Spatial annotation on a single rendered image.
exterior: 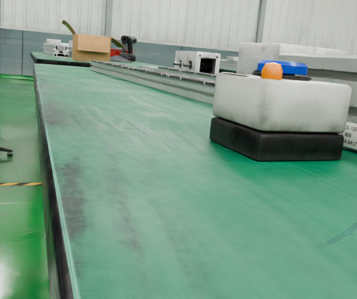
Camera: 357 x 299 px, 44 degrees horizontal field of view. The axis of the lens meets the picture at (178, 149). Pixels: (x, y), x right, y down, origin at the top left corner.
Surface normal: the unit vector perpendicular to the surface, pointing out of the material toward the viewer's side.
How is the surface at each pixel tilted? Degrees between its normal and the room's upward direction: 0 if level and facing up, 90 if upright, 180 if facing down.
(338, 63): 90
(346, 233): 0
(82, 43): 68
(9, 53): 90
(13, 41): 90
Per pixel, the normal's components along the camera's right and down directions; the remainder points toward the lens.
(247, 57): -0.92, 0.00
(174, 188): 0.09, -0.98
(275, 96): 0.39, 0.22
